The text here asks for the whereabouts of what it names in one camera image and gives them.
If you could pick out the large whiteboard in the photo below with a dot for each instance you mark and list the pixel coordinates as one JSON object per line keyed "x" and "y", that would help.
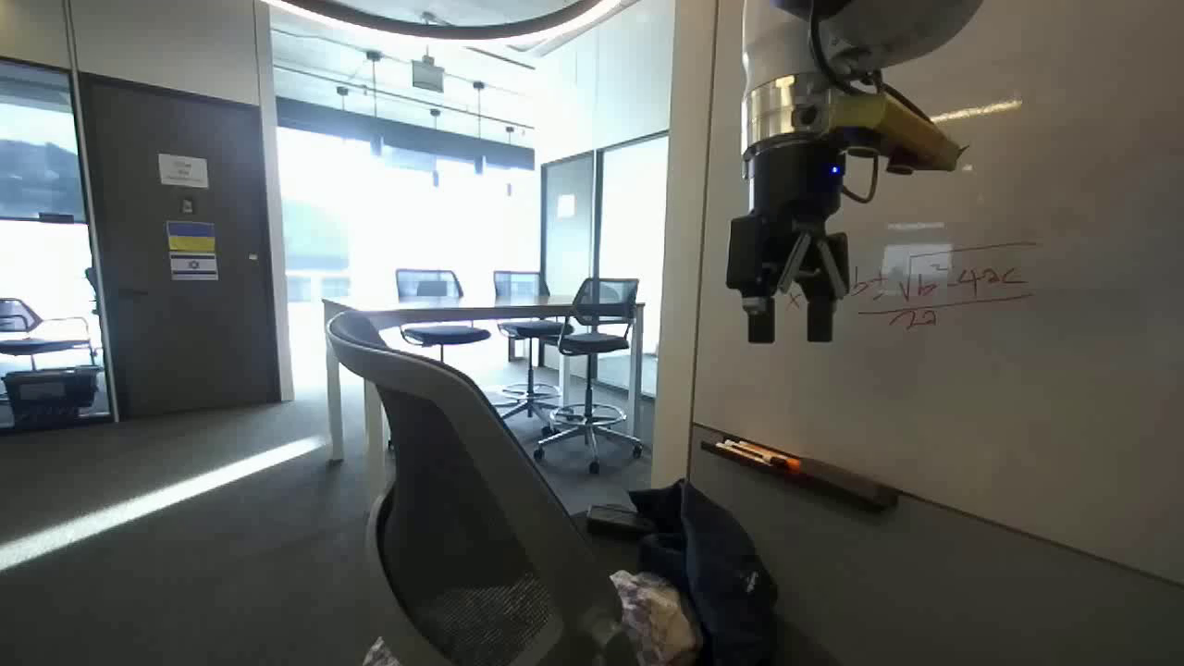
{"x": 1050, "y": 407}

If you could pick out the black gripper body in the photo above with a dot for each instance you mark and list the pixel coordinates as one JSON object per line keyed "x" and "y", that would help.
{"x": 791, "y": 186}

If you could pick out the white meeting table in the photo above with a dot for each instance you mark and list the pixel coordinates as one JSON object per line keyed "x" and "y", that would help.
{"x": 495, "y": 308}

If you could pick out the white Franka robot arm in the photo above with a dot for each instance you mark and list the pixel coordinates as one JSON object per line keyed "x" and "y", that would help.
{"x": 888, "y": 24}

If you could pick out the white cloth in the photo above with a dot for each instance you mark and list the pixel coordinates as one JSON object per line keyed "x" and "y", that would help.
{"x": 660, "y": 621}

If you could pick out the white paper sign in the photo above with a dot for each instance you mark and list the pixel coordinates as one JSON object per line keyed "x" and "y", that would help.
{"x": 182, "y": 172}

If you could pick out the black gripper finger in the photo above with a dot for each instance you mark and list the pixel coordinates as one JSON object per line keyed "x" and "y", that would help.
{"x": 821, "y": 318}
{"x": 760, "y": 318}

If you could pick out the black marker tray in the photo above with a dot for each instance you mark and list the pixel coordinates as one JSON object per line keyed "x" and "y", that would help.
{"x": 851, "y": 486}

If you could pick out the dark wooden door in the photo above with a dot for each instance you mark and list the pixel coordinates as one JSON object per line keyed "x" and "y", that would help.
{"x": 161, "y": 334}

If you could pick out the navy blue shirt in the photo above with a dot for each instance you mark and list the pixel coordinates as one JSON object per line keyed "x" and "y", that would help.
{"x": 726, "y": 579}

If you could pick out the grey mesh office chair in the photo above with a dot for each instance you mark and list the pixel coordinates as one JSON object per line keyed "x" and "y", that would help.
{"x": 495, "y": 492}

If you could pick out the yellowish wrist camera box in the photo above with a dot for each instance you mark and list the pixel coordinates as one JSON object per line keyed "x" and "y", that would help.
{"x": 892, "y": 131}

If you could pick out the ceiling projector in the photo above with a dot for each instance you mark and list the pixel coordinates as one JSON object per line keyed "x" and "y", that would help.
{"x": 427, "y": 75}

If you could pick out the black box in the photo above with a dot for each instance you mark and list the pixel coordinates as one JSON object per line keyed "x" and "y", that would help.
{"x": 49, "y": 398}

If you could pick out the blue yellow poster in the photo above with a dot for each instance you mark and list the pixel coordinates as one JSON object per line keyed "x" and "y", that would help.
{"x": 195, "y": 251}

